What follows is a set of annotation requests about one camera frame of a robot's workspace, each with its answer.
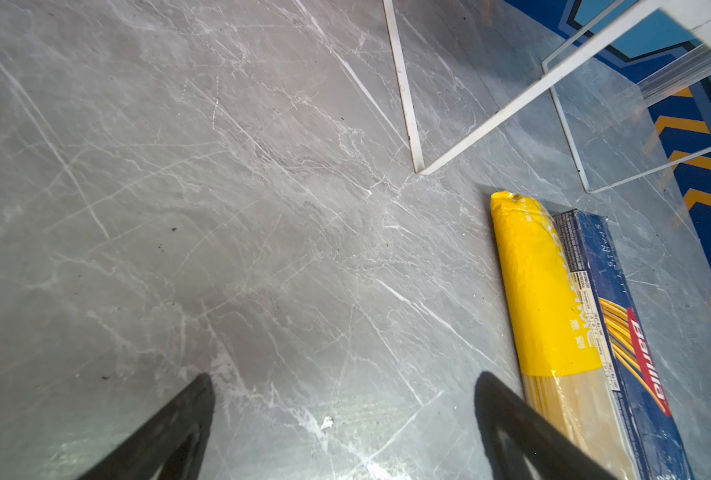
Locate white two-tier metal shelf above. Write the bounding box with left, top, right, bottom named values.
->
left=383, top=0, right=711, bottom=194

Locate yellow spaghetti bag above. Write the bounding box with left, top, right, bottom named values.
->
left=491, top=191, right=639, bottom=479

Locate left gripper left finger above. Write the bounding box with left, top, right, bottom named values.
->
left=81, top=373, right=216, bottom=479

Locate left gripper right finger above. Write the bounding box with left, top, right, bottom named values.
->
left=473, top=371, right=613, bottom=479

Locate blue Barilla spaghetti box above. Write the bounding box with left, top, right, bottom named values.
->
left=553, top=209, right=693, bottom=479

